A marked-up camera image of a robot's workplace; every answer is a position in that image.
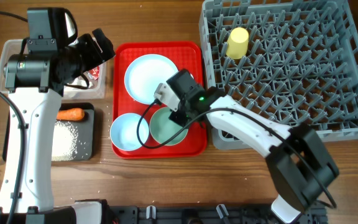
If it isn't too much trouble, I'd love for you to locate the red snack wrapper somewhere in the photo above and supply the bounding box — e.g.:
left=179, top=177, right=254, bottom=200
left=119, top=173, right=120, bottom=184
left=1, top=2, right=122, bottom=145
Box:
left=88, top=66, right=100, bottom=80

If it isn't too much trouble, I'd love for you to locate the light blue bowl with scrap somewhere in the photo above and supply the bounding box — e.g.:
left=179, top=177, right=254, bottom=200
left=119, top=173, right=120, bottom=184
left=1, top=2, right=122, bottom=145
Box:
left=149, top=107, right=182, bottom=144

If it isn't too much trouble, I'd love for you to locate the small white tissue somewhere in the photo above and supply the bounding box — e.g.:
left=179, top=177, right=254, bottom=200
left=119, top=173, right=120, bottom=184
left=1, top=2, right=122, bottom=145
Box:
left=65, top=75, right=98, bottom=90

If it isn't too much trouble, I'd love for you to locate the light blue rice bowl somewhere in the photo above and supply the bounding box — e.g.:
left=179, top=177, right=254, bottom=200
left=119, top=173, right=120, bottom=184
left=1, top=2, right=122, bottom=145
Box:
left=110, top=113, right=149, bottom=151

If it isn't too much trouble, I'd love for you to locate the orange carrot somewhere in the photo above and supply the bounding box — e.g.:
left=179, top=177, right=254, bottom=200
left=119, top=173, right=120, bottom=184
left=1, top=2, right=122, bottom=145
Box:
left=56, top=108, right=85, bottom=121

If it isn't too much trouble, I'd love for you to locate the yellow plastic cup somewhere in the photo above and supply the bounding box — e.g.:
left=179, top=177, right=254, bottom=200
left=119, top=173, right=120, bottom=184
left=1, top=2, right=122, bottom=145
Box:
left=226, top=27, right=249, bottom=60

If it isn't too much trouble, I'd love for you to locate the white rice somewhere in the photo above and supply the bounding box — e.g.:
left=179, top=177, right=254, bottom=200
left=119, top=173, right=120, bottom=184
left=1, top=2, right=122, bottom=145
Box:
left=52, top=121, right=89, bottom=161

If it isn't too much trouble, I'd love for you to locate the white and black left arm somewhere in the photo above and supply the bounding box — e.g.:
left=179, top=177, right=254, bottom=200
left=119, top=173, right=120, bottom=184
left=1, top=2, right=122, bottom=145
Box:
left=0, top=7, right=117, bottom=223

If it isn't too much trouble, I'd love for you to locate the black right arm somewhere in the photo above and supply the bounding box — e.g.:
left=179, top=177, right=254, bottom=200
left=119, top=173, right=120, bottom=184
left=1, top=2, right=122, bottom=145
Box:
left=165, top=69, right=339, bottom=223

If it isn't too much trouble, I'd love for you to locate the grey plastic dishwasher rack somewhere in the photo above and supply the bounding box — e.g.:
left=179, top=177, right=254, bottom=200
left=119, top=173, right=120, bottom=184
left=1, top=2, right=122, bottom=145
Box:
left=199, top=1, right=358, bottom=141

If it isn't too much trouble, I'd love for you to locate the clear plastic bin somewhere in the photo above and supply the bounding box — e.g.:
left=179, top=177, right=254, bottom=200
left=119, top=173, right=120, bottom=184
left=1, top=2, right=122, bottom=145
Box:
left=0, top=39, right=107, bottom=100

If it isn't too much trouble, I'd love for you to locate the red plastic tray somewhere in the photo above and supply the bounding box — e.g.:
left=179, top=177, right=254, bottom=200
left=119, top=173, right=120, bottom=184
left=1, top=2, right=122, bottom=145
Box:
left=112, top=41, right=208, bottom=159

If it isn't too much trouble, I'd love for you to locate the light blue plate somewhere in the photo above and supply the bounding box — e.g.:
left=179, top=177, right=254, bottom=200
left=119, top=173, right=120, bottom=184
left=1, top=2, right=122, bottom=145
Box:
left=124, top=54, right=178, bottom=105

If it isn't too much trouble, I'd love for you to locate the black plastic tray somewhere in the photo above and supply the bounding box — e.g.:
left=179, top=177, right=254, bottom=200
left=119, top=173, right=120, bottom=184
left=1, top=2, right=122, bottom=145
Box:
left=2, top=103, right=95, bottom=162

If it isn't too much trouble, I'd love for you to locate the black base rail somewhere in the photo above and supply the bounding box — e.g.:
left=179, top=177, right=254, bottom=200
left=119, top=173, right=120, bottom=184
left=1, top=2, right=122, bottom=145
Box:
left=104, top=203, right=328, bottom=224

